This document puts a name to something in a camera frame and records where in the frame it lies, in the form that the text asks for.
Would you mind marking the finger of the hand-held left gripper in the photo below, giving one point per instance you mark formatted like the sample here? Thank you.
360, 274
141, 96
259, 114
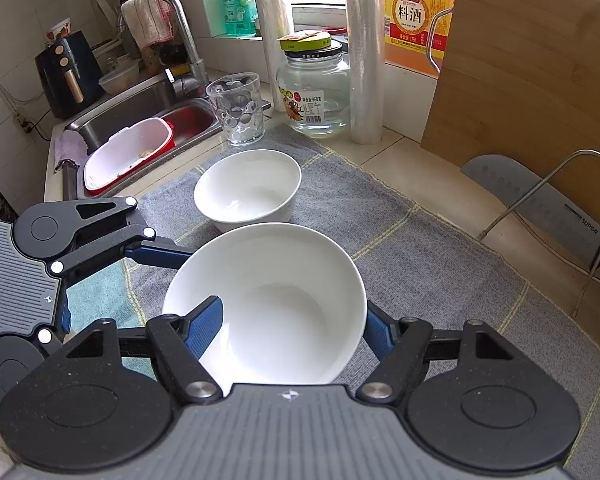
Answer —
65, 312
155, 256

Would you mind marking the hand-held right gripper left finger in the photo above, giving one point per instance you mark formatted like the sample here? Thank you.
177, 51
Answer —
207, 322

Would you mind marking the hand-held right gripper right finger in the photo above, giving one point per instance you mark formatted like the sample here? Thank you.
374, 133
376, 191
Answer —
377, 330

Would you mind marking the plain white bowl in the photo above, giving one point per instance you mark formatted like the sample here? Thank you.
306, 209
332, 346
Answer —
245, 195
280, 310

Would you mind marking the grey and teal dish mat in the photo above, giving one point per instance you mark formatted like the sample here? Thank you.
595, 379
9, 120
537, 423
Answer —
430, 260

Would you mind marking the red and white basin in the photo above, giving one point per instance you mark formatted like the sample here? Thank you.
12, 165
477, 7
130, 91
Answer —
125, 155

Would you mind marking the purple cloth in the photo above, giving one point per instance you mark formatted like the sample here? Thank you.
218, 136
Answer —
70, 147

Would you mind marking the stainless steel sink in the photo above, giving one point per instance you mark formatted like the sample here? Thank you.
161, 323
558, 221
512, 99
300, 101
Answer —
145, 95

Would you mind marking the clear glass tumbler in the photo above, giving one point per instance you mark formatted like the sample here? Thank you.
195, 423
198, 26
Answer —
235, 110

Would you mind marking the clear plastic container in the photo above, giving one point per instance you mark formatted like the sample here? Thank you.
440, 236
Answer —
120, 77

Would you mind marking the grey kitchen knife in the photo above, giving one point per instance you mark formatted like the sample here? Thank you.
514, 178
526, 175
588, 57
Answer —
520, 190

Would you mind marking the black air fryer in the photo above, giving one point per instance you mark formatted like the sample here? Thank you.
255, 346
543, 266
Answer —
65, 75

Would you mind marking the steel faucet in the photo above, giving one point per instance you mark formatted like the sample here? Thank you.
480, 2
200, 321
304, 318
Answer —
187, 40

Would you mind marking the glass jar with black lid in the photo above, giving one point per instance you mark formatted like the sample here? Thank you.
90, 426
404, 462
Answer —
315, 90

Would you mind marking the white and pink towel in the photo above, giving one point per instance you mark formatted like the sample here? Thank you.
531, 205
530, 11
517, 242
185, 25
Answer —
145, 17

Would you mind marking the small printed cup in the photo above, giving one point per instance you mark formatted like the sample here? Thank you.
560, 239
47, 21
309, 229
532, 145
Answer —
60, 30

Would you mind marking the thin plastic wrap roll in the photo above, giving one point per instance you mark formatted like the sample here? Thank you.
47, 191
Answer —
275, 35

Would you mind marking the yellow green round lid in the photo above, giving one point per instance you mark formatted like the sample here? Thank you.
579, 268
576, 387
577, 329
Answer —
305, 40

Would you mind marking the thick plastic wrap roll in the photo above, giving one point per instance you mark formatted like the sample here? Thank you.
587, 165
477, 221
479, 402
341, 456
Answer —
362, 60

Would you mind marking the bamboo cutting board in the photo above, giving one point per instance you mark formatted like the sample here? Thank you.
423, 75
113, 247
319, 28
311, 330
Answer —
520, 85

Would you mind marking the yellow cooking wine bottle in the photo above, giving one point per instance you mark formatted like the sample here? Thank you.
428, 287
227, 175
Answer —
415, 15

